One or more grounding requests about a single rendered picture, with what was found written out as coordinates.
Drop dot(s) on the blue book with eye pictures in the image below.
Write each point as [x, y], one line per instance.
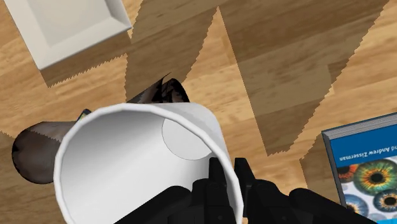
[369, 167]

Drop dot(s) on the dark brown rounded object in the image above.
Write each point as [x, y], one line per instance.
[34, 152]

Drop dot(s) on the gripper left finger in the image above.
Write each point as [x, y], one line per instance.
[214, 192]

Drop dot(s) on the white square plate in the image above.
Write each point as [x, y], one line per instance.
[65, 24]

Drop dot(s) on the dark brown pointed object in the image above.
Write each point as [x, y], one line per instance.
[167, 91]

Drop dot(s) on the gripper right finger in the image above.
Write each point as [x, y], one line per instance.
[266, 201]

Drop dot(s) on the white cup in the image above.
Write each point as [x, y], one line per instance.
[124, 161]

